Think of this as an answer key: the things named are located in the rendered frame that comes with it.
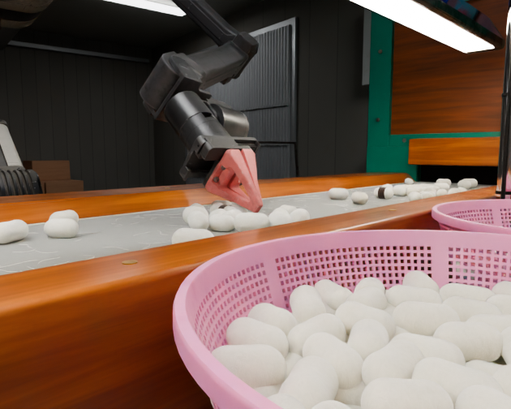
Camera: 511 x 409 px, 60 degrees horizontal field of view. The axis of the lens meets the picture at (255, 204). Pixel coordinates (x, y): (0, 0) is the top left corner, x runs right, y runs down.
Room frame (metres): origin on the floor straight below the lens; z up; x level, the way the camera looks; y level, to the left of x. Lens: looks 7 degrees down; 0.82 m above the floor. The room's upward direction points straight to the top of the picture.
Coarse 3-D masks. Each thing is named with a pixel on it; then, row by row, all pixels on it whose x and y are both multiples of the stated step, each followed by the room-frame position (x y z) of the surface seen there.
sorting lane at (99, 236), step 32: (320, 192) 0.91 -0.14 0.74; (352, 192) 0.92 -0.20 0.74; (32, 224) 0.50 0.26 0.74; (96, 224) 0.51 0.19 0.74; (128, 224) 0.51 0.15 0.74; (160, 224) 0.51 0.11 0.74; (0, 256) 0.35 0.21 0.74; (32, 256) 0.35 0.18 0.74; (64, 256) 0.35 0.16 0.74; (96, 256) 0.35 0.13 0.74
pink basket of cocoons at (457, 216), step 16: (432, 208) 0.43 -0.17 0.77; (448, 208) 0.47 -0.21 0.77; (464, 208) 0.49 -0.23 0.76; (480, 208) 0.50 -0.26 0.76; (496, 208) 0.50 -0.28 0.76; (448, 224) 0.37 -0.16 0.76; (464, 224) 0.35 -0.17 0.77; (480, 224) 0.33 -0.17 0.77; (496, 224) 0.49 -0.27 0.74; (464, 256) 0.36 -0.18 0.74; (480, 256) 0.34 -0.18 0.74; (480, 272) 0.35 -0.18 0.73; (496, 272) 0.33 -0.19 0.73
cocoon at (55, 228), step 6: (48, 222) 0.42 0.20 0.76; (54, 222) 0.42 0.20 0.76; (60, 222) 0.42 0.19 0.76; (66, 222) 0.42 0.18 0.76; (72, 222) 0.43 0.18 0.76; (48, 228) 0.42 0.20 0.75; (54, 228) 0.42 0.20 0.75; (60, 228) 0.42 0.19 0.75; (66, 228) 0.42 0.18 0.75; (72, 228) 0.42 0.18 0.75; (78, 228) 0.43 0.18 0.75; (48, 234) 0.42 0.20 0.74; (54, 234) 0.42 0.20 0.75; (60, 234) 0.42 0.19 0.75; (66, 234) 0.42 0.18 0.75; (72, 234) 0.42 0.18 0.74
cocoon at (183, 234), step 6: (186, 228) 0.36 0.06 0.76; (174, 234) 0.36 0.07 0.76; (180, 234) 0.35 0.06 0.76; (186, 234) 0.35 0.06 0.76; (192, 234) 0.35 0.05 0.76; (198, 234) 0.35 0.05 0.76; (204, 234) 0.35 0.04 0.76; (210, 234) 0.35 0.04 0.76; (174, 240) 0.35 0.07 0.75; (180, 240) 0.35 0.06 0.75; (186, 240) 0.35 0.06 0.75
